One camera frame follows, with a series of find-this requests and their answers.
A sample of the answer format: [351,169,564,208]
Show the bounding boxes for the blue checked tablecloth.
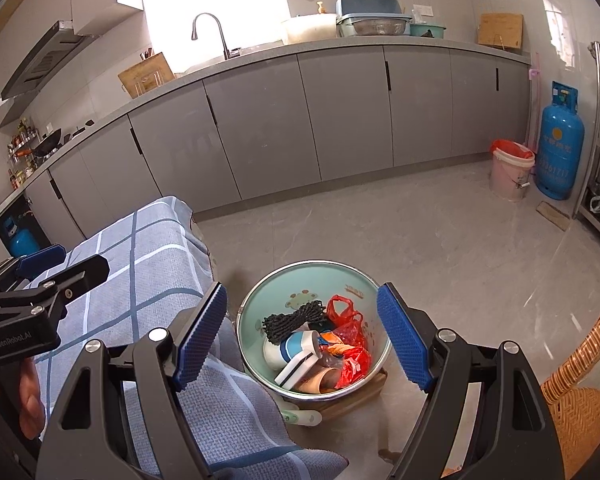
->
[27,195,348,480]

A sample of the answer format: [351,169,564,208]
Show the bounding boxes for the range hood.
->
[0,20,96,103]

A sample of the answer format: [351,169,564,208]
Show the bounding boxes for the red plastic bag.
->
[325,294,372,390]

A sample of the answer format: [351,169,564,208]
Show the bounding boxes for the wicker chair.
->
[440,287,600,480]

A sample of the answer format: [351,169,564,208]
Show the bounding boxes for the white green plastic handle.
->
[279,406,323,427]

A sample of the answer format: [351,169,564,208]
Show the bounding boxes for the pink bucket red liner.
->
[489,139,536,202]

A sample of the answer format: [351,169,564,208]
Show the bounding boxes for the black braided rope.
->
[262,300,327,338]

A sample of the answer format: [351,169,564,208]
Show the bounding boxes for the grey kitchen counter cabinets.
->
[0,40,531,261]

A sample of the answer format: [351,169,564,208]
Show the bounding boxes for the green basin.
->
[409,22,447,39]

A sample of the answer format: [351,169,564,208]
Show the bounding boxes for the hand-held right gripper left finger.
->
[37,281,229,480]

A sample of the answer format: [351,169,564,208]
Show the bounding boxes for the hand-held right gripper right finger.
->
[376,281,566,480]

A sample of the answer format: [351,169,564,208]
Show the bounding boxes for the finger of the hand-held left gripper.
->
[0,254,110,321]
[0,244,67,291]

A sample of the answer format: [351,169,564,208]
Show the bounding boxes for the person's left hand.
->
[0,357,47,440]

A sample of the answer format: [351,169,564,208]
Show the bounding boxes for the wooden cutting board on stand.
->
[117,51,177,98]

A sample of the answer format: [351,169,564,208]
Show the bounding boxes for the black wok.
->
[15,129,63,158]

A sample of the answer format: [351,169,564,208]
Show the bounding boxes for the white paper cup blue bands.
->
[263,331,322,372]

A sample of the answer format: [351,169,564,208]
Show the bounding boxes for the white plastic basin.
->
[281,14,338,45]

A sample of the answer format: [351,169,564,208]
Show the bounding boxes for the steel gooseneck faucet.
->
[191,12,241,62]

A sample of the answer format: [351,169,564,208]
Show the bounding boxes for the row of sauce bottles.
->
[7,162,36,188]

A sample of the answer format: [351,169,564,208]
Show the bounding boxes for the metal spice rack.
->
[7,117,41,161]

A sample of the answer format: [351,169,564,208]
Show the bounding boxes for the pale wooden cutting board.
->
[476,12,524,52]

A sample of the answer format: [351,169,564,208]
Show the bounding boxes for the mint green patterned bin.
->
[236,260,393,403]

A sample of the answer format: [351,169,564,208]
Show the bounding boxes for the gas stove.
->
[60,119,96,141]

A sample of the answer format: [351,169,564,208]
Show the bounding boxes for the small blue gas cylinder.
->
[5,212,41,257]

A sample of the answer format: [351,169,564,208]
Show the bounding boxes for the large blue gas cylinder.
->
[536,80,586,201]

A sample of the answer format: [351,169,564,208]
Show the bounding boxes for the flat wooden plank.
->
[536,201,571,232]

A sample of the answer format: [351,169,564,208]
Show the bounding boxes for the blue dish rack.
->
[335,0,413,38]

